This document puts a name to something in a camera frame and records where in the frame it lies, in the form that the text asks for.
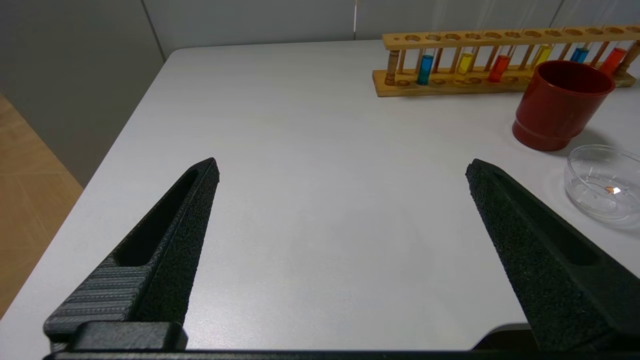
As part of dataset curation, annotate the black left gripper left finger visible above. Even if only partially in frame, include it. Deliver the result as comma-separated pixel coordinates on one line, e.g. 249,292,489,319
44,157,220,352

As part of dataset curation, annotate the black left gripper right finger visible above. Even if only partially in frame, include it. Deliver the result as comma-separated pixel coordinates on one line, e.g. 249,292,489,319
465,158,640,352

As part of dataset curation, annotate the red plastic cup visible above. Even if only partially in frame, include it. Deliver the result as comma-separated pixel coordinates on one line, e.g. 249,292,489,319
512,60,616,152

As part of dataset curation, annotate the wooden test tube rack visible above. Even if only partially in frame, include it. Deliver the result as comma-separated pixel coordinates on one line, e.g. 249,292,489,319
372,24,640,98

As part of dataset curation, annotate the test tube with yellow liquid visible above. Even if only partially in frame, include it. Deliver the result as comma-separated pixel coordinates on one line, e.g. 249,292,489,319
456,0,493,77
530,0,576,69

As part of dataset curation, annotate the test tube with blue liquid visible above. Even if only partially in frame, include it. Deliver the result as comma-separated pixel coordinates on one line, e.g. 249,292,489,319
416,0,448,86
570,0,618,64

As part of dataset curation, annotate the clear glass beaker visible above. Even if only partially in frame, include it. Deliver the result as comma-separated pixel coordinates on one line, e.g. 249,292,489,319
564,144,640,223

